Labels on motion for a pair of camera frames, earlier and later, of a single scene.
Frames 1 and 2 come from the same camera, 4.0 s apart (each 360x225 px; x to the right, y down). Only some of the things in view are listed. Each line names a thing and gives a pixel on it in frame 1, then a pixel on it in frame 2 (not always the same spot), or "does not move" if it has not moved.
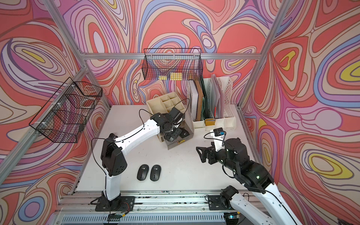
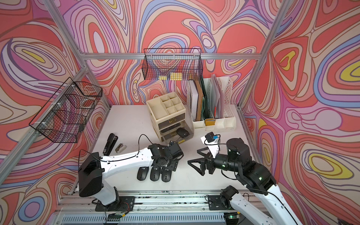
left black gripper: [176, 133] → [174, 165]
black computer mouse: [142, 172] does not move
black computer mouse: [155, 173] does not move
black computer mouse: [184, 133] does not move
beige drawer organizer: [163, 104] does not move
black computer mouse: [167, 137] → [166, 176]
